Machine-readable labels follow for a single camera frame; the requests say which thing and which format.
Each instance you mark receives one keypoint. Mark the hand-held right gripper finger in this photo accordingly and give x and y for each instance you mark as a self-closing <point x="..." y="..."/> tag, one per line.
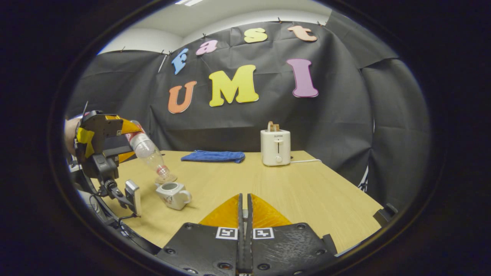
<point x="249" y="220"/>
<point x="240" y="220"/>

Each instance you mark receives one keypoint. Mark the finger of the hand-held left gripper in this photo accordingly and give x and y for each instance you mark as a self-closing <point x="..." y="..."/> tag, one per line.
<point x="124" y="126"/>
<point x="122" y="153"/>

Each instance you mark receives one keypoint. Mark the clear plastic water bottle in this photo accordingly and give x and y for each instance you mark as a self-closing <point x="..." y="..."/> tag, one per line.
<point x="147" y="151"/>

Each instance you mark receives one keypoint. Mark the white ceramic teacup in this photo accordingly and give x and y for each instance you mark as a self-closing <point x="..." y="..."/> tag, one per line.
<point x="174" y="197"/>

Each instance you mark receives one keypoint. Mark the blue towel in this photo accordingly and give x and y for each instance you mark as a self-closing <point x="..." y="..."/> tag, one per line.
<point x="213" y="156"/>

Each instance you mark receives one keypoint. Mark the white toaster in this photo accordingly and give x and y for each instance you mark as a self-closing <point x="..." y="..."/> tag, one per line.
<point x="275" y="149"/>

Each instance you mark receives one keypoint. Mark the bread slice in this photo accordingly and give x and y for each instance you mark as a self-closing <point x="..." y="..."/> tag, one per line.
<point x="273" y="126"/>

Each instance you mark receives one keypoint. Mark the black object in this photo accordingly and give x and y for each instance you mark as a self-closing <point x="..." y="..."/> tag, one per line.
<point x="385" y="215"/>

